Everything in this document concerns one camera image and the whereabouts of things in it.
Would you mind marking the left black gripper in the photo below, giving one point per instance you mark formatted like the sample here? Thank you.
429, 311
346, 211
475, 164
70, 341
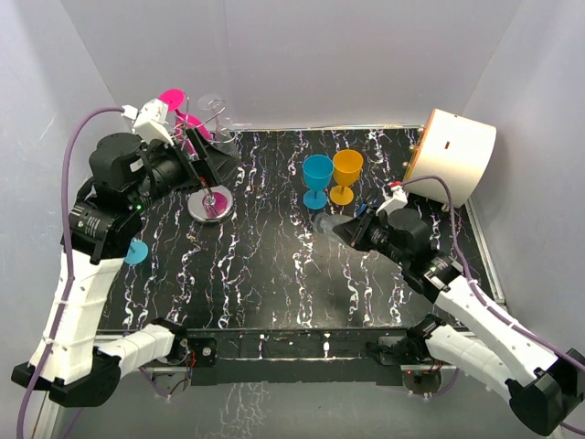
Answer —
212, 165

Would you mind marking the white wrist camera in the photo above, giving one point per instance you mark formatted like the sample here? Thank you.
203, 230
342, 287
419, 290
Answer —
149, 121
398, 199

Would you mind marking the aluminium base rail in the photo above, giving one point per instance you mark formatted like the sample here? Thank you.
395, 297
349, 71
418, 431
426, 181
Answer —
274, 350

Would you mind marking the white cylindrical container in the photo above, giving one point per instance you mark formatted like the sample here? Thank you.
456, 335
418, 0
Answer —
455, 149

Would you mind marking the blue wine glass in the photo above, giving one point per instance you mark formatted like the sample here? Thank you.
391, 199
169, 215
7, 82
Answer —
317, 173

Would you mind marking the chrome wine glass rack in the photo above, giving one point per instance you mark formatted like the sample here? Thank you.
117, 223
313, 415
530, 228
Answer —
206, 205

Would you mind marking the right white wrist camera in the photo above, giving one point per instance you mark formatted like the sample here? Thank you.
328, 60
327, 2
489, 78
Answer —
398, 199

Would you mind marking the clear wine glass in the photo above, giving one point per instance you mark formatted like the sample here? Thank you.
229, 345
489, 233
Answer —
222, 137

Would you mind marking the pink wine glass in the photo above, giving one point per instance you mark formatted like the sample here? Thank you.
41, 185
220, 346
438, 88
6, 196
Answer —
176, 101

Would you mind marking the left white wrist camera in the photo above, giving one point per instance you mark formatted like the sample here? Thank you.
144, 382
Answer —
149, 121

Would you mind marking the yellow wine glass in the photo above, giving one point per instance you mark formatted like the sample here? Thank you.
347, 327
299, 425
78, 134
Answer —
348, 165

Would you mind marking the teal wine glass front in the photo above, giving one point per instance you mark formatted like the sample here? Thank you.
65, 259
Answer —
137, 252

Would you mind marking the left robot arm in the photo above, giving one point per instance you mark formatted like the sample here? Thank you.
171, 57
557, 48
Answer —
128, 175

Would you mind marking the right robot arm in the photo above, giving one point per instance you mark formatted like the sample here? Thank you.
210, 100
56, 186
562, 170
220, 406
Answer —
542, 384

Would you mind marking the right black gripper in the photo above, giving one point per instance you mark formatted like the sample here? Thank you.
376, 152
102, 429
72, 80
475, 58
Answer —
356, 230

